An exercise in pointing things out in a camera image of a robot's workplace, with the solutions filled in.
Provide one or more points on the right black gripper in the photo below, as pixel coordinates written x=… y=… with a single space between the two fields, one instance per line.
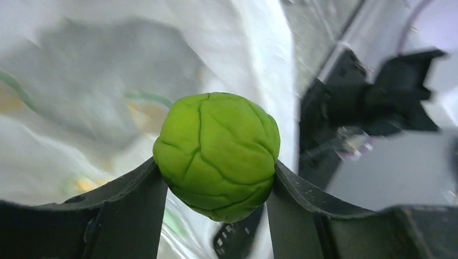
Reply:
x=346 y=103

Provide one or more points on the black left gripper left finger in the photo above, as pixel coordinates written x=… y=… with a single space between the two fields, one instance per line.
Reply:
x=121 y=219

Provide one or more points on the white plastic bag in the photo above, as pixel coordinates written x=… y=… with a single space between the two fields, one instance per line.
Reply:
x=87 y=85

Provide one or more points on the green lime fake fruit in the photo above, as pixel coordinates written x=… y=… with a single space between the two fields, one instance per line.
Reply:
x=217 y=153

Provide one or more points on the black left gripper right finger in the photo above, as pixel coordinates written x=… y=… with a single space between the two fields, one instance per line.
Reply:
x=306 y=222

